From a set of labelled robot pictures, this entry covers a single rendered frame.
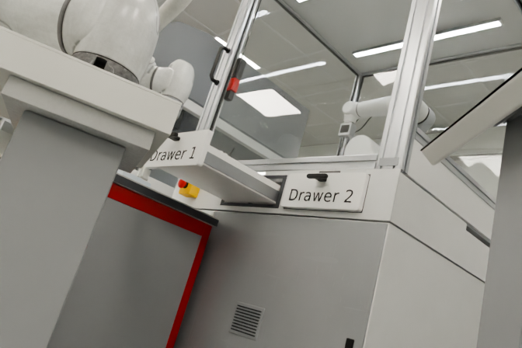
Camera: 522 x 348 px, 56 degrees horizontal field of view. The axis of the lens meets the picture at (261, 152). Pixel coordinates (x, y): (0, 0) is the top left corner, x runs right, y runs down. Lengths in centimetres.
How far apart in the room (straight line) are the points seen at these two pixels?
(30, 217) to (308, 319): 75
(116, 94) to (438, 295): 105
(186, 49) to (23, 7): 143
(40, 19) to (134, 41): 21
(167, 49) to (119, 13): 137
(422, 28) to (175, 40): 135
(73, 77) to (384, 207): 81
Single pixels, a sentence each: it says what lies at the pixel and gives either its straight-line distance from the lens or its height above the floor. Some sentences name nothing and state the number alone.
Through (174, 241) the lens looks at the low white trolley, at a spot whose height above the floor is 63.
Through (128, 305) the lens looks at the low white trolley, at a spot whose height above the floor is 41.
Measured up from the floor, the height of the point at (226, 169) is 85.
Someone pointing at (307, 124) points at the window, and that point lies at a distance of 166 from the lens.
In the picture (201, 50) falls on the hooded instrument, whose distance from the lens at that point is 262.
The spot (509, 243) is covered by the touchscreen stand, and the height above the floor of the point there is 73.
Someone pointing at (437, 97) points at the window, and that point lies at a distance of 159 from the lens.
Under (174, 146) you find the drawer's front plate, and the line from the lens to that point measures 150.
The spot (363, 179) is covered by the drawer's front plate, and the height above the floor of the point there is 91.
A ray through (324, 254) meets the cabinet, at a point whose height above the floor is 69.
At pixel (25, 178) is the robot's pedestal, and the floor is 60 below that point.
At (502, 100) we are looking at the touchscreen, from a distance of 97.
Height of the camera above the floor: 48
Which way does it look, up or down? 18 degrees up
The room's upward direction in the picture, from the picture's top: 17 degrees clockwise
